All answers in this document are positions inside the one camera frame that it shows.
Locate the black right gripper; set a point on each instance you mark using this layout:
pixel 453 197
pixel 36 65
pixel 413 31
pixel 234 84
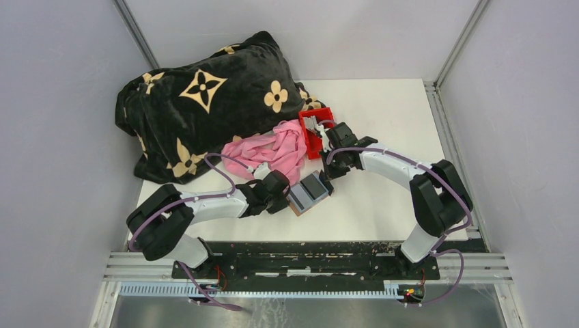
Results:
pixel 331 173

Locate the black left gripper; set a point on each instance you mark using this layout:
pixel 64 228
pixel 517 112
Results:
pixel 282 203

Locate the tan leather card holder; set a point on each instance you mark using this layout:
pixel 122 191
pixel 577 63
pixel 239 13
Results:
pixel 298 199

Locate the red plastic bin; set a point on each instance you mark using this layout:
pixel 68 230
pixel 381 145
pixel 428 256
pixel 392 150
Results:
pixel 313 143

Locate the black credit card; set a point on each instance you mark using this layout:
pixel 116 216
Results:
pixel 314 188

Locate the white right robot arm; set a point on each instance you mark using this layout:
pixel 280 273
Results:
pixel 440 201

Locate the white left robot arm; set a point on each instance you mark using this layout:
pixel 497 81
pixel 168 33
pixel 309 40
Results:
pixel 158 226

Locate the stack of credit cards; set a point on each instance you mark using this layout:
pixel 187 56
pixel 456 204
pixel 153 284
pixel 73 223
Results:
pixel 311 124

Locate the pink cloth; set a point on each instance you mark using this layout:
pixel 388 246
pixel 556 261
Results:
pixel 283 149

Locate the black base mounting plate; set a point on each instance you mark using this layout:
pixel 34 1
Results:
pixel 308 283

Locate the black floral blanket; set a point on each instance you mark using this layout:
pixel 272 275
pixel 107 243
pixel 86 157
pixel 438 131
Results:
pixel 181 114

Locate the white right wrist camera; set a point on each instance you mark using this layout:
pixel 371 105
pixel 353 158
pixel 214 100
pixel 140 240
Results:
pixel 321 133

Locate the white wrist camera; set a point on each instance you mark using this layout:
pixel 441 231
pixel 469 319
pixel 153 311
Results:
pixel 321 133
pixel 261 171

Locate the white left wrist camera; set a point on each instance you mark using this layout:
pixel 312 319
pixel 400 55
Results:
pixel 261 171

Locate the aluminium frame rails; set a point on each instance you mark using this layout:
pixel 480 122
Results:
pixel 472 268

